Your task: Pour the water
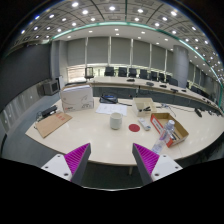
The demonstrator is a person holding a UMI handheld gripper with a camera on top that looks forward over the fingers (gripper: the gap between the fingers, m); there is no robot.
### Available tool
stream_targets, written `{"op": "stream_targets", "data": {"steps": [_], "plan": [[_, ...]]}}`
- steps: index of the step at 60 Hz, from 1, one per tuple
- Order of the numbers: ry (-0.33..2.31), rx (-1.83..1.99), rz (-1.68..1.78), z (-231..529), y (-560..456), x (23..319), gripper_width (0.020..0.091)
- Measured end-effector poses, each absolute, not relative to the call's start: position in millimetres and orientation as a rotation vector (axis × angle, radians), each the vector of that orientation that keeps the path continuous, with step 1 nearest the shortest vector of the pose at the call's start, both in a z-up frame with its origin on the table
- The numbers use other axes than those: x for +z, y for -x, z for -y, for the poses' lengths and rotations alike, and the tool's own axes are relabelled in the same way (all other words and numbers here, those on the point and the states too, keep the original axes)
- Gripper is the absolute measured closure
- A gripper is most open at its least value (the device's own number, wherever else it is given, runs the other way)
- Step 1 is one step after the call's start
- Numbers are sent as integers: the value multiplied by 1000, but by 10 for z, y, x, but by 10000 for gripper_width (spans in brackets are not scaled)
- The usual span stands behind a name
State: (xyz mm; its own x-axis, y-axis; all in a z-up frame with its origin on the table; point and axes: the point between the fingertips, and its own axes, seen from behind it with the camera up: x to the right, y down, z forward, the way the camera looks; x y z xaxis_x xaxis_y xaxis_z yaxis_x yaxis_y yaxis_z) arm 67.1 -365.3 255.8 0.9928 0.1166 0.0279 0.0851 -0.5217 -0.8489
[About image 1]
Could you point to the flat brown cardboard envelope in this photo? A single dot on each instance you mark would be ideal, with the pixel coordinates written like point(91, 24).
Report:
point(52, 124)

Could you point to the group of round ceiling lights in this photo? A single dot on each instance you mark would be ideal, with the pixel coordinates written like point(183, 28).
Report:
point(112, 8)

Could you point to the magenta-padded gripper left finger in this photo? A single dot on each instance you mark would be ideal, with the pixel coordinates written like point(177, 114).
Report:
point(77, 159)

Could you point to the grey box monitor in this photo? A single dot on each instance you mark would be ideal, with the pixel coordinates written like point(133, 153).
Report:
point(51, 87)

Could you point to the white ceramic mug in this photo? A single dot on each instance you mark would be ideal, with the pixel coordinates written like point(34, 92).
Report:
point(116, 121)

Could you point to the large white cardboard box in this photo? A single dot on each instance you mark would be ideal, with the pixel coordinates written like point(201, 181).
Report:
point(76, 98)

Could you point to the clear plastic water bottle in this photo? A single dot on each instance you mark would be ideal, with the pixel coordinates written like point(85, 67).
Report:
point(163, 136)

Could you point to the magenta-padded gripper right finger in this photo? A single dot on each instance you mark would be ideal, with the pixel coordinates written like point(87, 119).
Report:
point(147, 159)

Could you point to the small black desk device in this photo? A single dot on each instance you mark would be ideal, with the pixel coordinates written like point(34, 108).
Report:
point(49, 110)

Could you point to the row of black office chairs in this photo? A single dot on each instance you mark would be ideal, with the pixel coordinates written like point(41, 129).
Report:
point(122, 72)

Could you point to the black desk telephone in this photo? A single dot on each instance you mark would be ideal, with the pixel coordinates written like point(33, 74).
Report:
point(108, 98)

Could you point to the small white rectangular block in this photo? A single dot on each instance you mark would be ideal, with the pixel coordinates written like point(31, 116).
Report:
point(144, 124)

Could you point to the open red-edged cardboard box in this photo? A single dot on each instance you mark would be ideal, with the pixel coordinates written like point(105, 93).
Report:
point(158, 124)

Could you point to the white printed paper sheet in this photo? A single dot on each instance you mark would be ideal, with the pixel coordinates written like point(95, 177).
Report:
point(111, 109)

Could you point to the small open white carton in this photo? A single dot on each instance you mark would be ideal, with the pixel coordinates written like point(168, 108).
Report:
point(138, 108)

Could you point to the flat round red coaster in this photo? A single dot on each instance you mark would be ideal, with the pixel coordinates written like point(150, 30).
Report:
point(134, 128)

